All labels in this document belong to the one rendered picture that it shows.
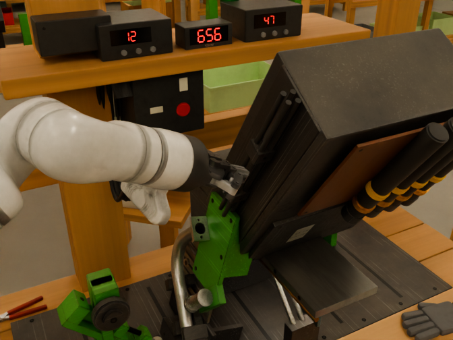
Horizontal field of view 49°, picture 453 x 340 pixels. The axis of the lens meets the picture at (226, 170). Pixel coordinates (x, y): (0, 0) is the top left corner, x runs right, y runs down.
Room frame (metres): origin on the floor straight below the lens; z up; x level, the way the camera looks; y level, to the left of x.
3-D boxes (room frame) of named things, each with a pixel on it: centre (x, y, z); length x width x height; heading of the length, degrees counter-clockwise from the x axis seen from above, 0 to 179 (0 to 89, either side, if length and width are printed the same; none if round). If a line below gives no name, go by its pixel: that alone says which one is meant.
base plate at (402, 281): (0.98, -0.04, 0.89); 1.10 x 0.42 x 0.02; 117
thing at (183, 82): (1.12, 0.15, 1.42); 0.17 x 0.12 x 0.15; 117
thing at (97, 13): (1.05, 0.32, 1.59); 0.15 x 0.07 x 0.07; 117
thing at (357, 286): (0.93, -0.16, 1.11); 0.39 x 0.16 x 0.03; 27
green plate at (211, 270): (0.89, 0.00, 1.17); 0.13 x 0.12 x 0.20; 117
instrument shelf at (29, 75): (1.21, 0.08, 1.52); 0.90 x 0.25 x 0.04; 117
